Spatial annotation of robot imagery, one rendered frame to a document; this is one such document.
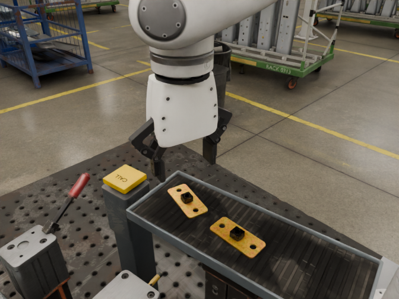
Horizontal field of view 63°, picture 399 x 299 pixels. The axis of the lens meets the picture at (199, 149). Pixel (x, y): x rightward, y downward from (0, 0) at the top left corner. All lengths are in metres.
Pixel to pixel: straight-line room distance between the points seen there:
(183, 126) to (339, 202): 2.12
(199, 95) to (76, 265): 0.80
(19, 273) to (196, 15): 0.55
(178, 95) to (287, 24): 4.10
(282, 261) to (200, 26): 0.33
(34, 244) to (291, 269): 0.47
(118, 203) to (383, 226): 2.03
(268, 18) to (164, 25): 4.32
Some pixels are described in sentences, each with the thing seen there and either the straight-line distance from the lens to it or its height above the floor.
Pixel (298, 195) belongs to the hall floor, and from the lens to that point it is 2.47.
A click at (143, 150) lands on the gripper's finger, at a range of 0.46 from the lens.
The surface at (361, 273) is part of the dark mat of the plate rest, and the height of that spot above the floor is 1.16.
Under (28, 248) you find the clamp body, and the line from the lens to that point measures 0.71.
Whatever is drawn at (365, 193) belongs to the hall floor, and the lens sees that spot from 2.68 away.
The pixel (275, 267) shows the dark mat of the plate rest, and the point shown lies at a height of 1.16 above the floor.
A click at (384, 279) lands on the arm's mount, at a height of 0.80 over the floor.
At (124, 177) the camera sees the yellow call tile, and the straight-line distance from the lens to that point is 0.64.
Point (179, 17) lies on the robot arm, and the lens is 0.32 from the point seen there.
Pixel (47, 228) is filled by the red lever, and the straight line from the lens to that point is 0.72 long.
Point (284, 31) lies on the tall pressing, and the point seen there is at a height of 0.58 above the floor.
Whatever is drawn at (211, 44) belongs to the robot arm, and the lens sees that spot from 0.42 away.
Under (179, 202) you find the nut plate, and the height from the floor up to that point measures 1.16.
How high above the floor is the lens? 1.54
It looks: 32 degrees down
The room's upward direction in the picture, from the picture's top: straight up
